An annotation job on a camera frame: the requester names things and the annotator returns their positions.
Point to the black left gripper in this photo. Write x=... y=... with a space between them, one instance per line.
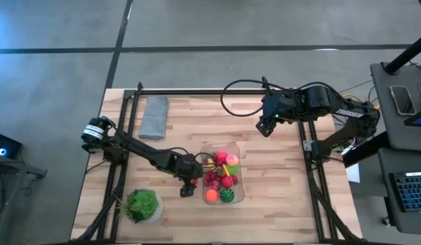
x=188 y=168

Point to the black pole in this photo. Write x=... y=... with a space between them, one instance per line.
x=406 y=54

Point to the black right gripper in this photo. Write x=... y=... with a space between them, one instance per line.
x=282 y=105

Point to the green succulent in white pot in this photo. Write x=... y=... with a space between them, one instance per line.
x=142 y=205

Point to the yellow plastic corn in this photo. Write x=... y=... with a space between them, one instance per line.
x=225 y=170

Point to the red toy strawberry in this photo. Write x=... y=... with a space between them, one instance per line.
x=235 y=178
x=214 y=185
x=209 y=176

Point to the black aluminium frame rail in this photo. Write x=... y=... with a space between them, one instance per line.
x=197 y=92
x=132 y=119
x=300 y=136
x=312 y=132
x=121 y=112

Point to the silver metal bracket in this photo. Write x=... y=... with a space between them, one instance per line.
x=307 y=145

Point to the pink toy peach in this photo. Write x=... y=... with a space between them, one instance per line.
x=232 y=159

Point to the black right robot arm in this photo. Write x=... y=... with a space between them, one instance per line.
x=353 y=114

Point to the blue folded cloth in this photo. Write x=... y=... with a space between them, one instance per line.
x=154 y=117

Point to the white paper sheet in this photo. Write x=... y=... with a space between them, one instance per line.
x=353 y=173

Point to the green toy apple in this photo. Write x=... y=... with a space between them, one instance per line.
x=233 y=169

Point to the black tablet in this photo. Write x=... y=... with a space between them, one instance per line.
x=420 y=119

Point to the black desk support bar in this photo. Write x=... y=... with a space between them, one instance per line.
x=367 y=149

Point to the grey desk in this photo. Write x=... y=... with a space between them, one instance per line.
x=384 y=112
x=387 y=204

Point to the yellow toy lemon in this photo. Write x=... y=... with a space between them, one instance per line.
x=210 y=163

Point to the black smartphone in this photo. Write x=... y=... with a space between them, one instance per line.
x=402 y=100

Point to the clear plastic storage container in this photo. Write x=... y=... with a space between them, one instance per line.
x=203 y=149

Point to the orange pumpkin toy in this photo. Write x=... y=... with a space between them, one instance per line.
x=211 y=195

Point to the black keyboard blue backlight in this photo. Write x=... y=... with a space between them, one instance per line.
x=413 y=192

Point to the black device with blue light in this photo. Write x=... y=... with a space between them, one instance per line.
x=4 y=146

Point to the black stand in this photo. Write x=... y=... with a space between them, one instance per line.
x=13 y=168

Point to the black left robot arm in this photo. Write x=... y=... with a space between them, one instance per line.
x=139 y=149

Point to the green striped toy watermelon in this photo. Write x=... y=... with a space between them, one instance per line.
x=227 y=195

